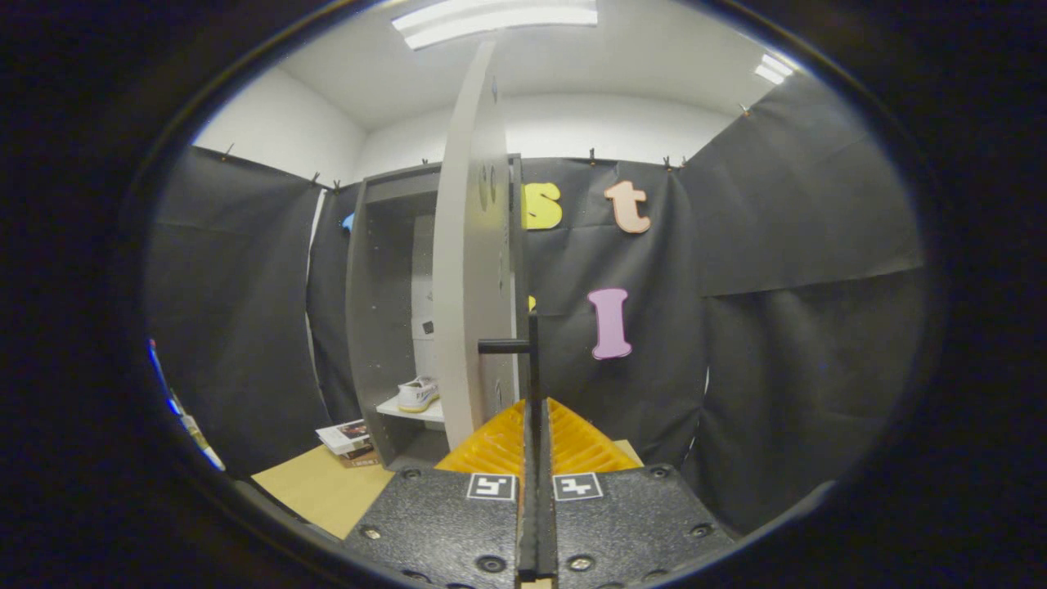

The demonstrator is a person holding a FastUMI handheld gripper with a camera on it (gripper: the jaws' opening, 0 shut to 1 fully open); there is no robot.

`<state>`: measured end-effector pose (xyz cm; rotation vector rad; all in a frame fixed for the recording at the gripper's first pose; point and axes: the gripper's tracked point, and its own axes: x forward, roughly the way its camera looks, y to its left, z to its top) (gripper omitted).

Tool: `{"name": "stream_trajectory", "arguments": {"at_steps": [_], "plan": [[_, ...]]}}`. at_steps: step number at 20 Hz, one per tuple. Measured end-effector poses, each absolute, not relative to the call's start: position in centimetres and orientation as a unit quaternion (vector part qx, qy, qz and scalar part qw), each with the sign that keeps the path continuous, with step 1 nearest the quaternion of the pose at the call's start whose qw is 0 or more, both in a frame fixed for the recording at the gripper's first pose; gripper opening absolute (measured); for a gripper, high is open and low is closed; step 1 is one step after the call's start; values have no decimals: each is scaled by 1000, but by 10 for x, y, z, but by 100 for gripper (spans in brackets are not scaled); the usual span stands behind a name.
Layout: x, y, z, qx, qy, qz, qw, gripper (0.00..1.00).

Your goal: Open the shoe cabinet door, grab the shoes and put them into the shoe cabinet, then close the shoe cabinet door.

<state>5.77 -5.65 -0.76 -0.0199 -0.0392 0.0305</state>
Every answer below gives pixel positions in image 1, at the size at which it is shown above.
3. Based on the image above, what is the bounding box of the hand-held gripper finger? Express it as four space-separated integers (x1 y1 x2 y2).
537 398 737 589
344 398 534 589

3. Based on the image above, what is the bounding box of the white shoe yellow sole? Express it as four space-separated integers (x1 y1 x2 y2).
397 375 440 414

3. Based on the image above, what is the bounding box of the blue white printed clutter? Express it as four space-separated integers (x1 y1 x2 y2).
147 338 226 473

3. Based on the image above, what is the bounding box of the small ceiling light panel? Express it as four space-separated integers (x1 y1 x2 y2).
753 53 794 86

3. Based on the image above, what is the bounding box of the black door handle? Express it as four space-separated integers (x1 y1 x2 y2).
478 309 542 410

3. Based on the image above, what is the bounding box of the stack of books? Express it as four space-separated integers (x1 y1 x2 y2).
316 419 381 469

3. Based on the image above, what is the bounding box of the grey shoe cabinet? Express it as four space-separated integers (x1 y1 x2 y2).
345 155 528 471

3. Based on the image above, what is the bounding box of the white shoe cabinet door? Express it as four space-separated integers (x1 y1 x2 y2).
432 41 524 451

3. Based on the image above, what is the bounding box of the black backdrop cloth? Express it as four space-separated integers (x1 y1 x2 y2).
143 70 929 537

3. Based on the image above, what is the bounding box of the long ceiling light panel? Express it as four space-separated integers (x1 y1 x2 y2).
391 0 600 52

